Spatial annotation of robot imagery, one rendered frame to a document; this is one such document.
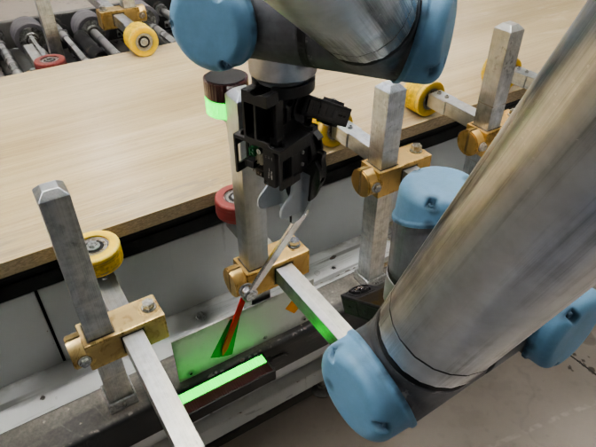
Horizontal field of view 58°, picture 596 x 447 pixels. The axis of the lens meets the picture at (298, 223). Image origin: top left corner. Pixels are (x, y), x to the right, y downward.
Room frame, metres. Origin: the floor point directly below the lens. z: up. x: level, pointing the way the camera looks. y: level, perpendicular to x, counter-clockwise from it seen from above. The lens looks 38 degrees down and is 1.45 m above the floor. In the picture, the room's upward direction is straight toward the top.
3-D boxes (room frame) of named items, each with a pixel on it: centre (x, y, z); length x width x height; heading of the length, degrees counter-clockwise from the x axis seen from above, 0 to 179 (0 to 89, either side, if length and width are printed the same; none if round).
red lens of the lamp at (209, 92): (0.68, 0.10, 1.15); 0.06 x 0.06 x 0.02
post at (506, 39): (0.91, -0.35, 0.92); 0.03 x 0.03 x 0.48; 32
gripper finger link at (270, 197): (0.58, 0.03, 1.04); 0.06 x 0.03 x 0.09; 143
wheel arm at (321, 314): (0.61, 0.00, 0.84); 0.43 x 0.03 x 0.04; 32
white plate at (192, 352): (0.60, 0.08, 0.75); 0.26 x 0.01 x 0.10; 122
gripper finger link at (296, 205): (0.56, 0.01, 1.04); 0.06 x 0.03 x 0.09; 143
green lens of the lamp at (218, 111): (0.68, 0.10, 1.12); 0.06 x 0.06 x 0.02
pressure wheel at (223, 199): (0.77, 0.11, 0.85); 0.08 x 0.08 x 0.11
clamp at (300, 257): (0.66, 0.05, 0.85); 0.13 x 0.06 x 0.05; 122
